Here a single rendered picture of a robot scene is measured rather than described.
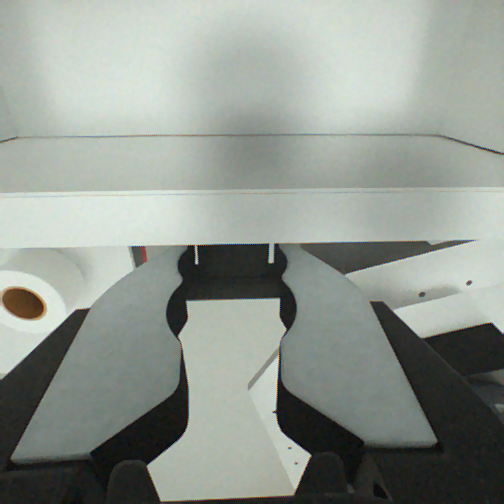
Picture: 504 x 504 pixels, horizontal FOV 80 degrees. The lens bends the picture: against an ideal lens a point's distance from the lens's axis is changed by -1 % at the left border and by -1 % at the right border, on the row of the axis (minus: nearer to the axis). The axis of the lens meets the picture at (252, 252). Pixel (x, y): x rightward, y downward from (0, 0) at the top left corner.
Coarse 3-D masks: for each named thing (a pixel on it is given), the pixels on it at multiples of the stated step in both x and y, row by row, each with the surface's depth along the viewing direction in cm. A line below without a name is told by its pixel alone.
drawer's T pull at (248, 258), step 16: (208, 256) 12; (224, 256) 12; (240, 256) 12; (256, 256) 12; (208, 272) 12; (224, 272) 12; (240, 272) 12; (256, 272) 12; (272, 272) 12; (192, 288) 12; (208, 288) 12; (224, 288) 12; (240, 288) 12; (256, 288) 12; (272, 288) 12
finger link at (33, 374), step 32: (64, 320) 8; (32, 352) 7; (64, 352) 7; (0, 384) 6; (32, 384) 6; (0, 416) 5; (32, 416) 6; (0, 448) 5; (0, 480) 5; (32, 480) 5; (64, 480) 5; (96, 480) 5
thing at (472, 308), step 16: (320, 256) 53; (336, 256) 52; (352, 256) 50; (368, 256) 49; (384, 256) 48; (480, 288) 33; (496, 288) 33; (416, 304) 33; (432, 304) 33; (448, 304) 33; (464, 304) 34; (480, 304) 34; (496, 304) 34; (416, 320) 34; (432, 320) 35; (448, 320) 35; (464, 320) 35; (480, 320) 35; (496, 320) 35
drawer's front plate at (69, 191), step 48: (0, 144) 15; (48, 144) 14; (96, 144) 14; (144, 144) 14; (192, 144) 14; (240, 144) 14; (288, 144) 14; (336, 144) 14; (384, 144) 15; (432, 144) 15; (0, 192) 8; (48, 192) 8; (96, 192) 9; (144, 192) 9; (192, 192) 9; (240, 192) 9; (288, 192) 9; (336, 192) 9; (384, 192) 9; (432, 192) 9; (480, 192) 9; (0, 240) 9; (48, 240) 9; (96, 240) 9; (144, 240) 9; (192, 240) 9; (240, 240) 9; (288, 240) 9; (336, 240) 10; (384, 240) 10
